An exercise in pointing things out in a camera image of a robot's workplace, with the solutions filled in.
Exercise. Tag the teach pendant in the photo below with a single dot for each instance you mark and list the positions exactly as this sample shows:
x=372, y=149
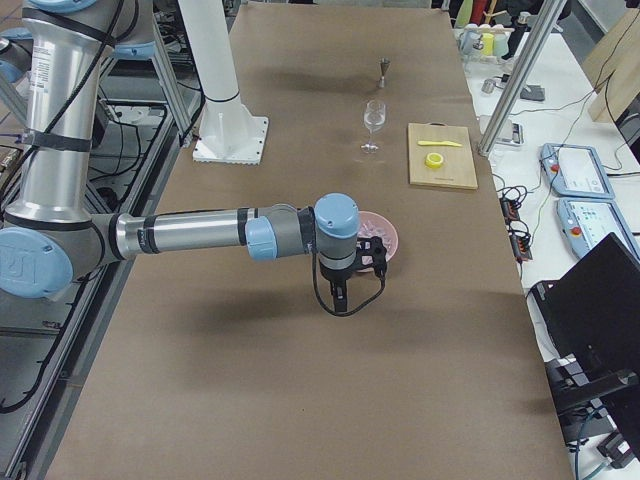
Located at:
x=585, y=222
x=575, y=171

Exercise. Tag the white pedestal column base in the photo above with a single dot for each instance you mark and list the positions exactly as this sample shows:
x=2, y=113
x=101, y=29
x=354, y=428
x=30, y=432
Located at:
x=228, y=132

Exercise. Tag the bamboo cutting board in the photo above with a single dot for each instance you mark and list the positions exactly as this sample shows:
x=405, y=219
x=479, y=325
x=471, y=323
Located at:
x=458, y=170

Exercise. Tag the clear wine glass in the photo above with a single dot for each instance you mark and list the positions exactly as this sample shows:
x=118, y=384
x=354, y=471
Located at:
x=374, y=118

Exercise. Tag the yellow plastic knife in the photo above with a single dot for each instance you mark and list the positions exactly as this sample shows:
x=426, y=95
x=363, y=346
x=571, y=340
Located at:
x=445, y=143

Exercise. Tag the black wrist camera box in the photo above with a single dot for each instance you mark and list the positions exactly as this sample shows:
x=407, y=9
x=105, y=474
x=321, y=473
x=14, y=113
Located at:
x=371, y=254

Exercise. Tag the lower teach pendant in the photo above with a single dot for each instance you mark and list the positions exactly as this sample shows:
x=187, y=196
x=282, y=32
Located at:
x=585, y=222

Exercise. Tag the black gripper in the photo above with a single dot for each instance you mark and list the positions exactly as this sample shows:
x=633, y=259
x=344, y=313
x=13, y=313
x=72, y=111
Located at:
x=334, y=274

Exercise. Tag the black laptop monitor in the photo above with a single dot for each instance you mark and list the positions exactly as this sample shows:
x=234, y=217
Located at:
x=592, y=312

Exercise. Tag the upper teach pendant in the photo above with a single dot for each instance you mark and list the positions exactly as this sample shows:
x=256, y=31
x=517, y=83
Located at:
x=575, y=171

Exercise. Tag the aluminium frame post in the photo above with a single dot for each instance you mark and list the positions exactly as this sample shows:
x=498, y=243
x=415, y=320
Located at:
x=548, y=15

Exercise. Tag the pink bowl of ice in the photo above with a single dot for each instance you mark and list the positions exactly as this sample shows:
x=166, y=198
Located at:
x=375, y=225

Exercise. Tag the steel jigger measuring cup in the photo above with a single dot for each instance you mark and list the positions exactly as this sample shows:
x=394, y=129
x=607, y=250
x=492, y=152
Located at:
x=384, y=64

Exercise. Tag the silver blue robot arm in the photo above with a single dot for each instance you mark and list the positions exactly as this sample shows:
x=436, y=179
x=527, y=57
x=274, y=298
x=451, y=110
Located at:
x=49, y=238

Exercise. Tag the yellow lemon slice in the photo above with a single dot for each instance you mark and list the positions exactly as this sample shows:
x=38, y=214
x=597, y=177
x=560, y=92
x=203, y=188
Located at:
x=434, y=160

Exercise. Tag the wooden board upright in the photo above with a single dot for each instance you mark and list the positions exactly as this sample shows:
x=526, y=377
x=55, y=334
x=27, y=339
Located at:
x=612, y=68

